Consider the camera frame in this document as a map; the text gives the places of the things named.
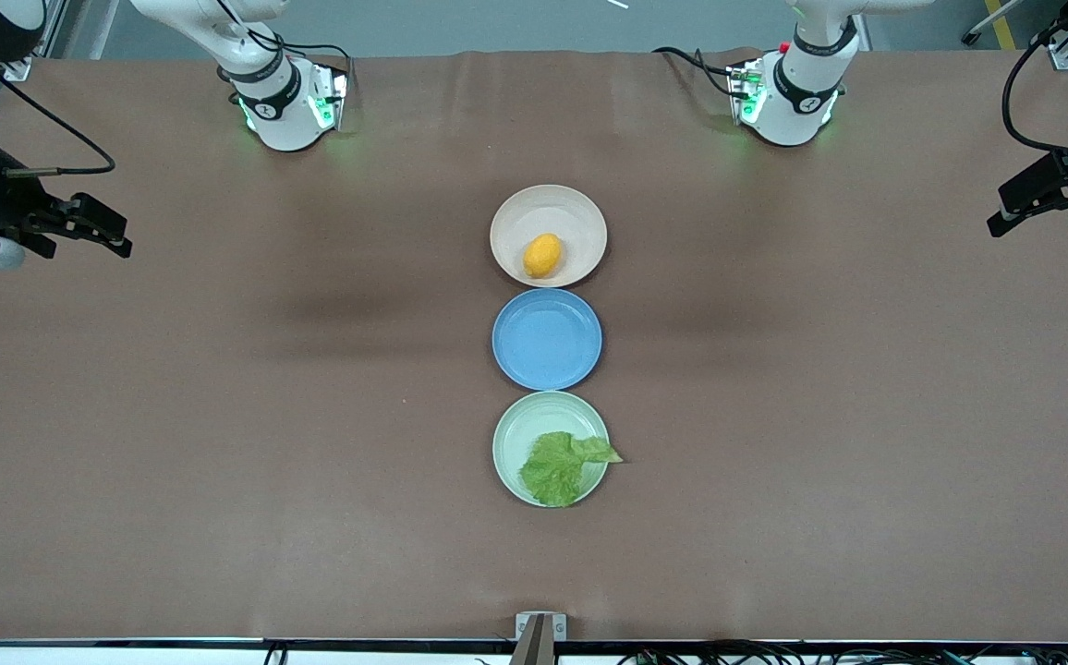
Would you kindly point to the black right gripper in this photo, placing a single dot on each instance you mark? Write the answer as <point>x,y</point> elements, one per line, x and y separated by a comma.
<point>6,202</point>

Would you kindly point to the yellow lemon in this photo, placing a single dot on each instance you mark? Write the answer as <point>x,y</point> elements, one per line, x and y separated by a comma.
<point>542,256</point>

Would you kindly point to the green lettuce leaf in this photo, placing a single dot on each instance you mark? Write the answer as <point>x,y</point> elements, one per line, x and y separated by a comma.
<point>554,471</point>

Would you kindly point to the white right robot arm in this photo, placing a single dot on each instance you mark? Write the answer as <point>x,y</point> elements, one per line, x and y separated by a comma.
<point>280,97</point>

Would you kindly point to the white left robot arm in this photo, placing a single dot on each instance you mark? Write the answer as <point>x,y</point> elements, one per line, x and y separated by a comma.
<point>802,88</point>

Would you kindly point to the brown table cover sheet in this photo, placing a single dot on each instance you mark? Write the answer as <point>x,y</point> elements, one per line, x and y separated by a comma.
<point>220,462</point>

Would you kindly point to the beige round plate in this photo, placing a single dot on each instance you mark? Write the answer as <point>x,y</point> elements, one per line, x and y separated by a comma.
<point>548,208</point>

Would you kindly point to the blue round plate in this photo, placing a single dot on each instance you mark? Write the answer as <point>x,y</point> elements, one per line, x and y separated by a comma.
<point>546,340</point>

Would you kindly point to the pale green round plate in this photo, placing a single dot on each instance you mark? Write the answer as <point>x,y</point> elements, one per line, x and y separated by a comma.
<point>534,416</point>

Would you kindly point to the aluminium profile bar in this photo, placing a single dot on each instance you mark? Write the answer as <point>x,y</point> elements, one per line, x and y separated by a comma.
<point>534,646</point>

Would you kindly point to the silver corner bracket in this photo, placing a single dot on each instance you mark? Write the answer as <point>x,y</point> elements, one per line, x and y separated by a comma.
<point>541,621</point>

